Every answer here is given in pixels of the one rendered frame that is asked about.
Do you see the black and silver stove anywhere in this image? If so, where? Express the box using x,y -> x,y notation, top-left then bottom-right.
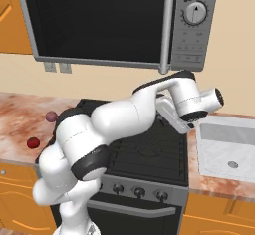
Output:
34,98 -> 190,235

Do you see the black oven door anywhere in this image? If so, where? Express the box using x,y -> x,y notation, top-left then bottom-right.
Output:
49,191 -> 184,235

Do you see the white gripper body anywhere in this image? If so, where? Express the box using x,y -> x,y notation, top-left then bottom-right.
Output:
155,95 -> 193,135

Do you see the silver microwave oven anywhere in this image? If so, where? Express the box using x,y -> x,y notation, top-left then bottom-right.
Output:
14,0 -> 220,75

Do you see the black stove knob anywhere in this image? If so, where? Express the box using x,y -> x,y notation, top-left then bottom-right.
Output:
132,185 -> 146,199
154,189 -> 169,203
112,182 -> 126,195

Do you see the silver microwave door handle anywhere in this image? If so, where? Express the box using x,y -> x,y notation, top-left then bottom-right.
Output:
158,0 -> 177,75

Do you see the purple onion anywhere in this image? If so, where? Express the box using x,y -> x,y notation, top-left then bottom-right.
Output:
45,111 -> 59,123

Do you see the silver oven door handle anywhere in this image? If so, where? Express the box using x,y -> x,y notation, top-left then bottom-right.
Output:
87,199 -> 177,219

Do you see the orange drawer front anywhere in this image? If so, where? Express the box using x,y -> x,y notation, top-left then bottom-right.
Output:
0,162 -> 43,189

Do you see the orange base cupboard door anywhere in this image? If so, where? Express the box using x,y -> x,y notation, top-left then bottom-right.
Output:
0,181 -> 58,235
178,192 -> 255,235

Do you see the red tomato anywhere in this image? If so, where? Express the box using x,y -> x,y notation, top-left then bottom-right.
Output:
26,136 -> 41,149

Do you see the black microwave door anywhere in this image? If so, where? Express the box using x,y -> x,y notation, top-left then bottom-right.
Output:
14,0 -> 174,70

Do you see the white sink basin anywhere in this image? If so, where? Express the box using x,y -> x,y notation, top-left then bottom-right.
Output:
194,114 -> 255,184

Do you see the silver microwave dial knob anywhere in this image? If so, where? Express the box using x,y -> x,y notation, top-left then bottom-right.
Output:
183,1 -> 209,27

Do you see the grey wall outlet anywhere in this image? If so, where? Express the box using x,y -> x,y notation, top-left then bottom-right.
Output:
59,63 -> 73,75
43,61 -> 57,73

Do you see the orange wall cupboard door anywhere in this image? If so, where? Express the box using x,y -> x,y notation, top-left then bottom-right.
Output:
0,0 -> 34,55

